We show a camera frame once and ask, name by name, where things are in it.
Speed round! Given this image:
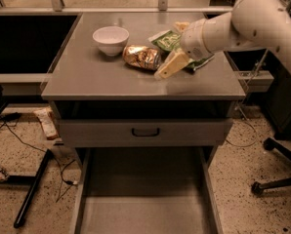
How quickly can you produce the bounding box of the white ceramic bowl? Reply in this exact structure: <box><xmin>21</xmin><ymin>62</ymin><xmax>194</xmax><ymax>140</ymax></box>
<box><xmin>93</xmin><ymin>26</ymin><xmax>130</xmax><ymax>57</ymax></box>

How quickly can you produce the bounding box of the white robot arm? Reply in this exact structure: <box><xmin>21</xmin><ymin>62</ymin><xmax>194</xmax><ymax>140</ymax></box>
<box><xmin>155</xmin><ymin>0</ymin><xmax>291</xmax><ymax>79</ymax></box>

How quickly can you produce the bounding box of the black metal stand leg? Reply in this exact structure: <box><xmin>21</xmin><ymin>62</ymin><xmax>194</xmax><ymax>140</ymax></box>
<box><xmin>0</xmin><ymin>149</ymin><xmax>54</xmax><ymax>229</ymax></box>

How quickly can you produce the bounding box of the green chip bag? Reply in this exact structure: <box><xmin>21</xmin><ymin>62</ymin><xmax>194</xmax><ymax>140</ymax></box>
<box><xmin>148</xmin><ymin>30</ymin><xmax>214</xmax><ymax>71</ymax></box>

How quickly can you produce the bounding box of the snack package on floor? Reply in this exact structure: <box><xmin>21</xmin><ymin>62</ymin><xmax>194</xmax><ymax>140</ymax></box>
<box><xmin>34</xmin><ymin>107</ymin><xmax>59</xmax><ymax>140</ymax></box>

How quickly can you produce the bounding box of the closed top drawer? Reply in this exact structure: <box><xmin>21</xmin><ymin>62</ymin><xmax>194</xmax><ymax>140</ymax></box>
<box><xmin>58</xmin><ymin>119</ymin><xmax>232</xmax><ymax>148</ymax></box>

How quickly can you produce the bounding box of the black drawer handle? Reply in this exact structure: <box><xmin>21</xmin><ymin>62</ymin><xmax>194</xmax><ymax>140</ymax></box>
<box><xmin>131</xmin><ymin>128</ymin><xmax>160</xmax><ymax>137</ymax></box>

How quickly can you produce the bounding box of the black floor cable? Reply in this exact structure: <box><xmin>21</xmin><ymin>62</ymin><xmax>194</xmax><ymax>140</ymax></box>
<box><xmin>0</xmin><ymin>112</ymin><xmax>79</xmax><ymax>203</ymax></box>

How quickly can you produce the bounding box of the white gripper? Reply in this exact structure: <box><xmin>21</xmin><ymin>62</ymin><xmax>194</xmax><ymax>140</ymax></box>
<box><xmin>154</xmin><ymin>19</ymin><xmax>212</xmax><ymax>80</ymax></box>

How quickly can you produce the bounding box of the open middle drawer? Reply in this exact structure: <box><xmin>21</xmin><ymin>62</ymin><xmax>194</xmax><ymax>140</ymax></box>
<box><xmin>68</xmin><ymin>147</ymin><xmax>224</xmax><ymax>234</ymax></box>

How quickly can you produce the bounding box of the white cable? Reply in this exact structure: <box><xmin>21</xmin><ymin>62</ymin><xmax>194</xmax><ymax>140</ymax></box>
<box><xmin>225</xmin><ymin>49</ymin><xmax>270</xmax><ymax>148</ymax></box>

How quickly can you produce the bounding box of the crushed orange soda can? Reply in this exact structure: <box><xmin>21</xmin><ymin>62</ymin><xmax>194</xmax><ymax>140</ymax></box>
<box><xmin>122</xmin><ymin>45</ymin><xmax>161</xmax><ymax>70</ymax></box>

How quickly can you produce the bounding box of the grey drawer cabinet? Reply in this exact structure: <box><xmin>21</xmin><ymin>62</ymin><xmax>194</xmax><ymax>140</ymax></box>
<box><xmin>41</xmin><ymin>11</ymin><xmax>247</xmax><ymax>234</ymax></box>

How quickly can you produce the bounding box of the black office chair base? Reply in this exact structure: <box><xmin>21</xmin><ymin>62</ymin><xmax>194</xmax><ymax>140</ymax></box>
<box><xmin>251</xmin><ymin>137</ymin><xmax>291</xmax><ymax>197</ymax></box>

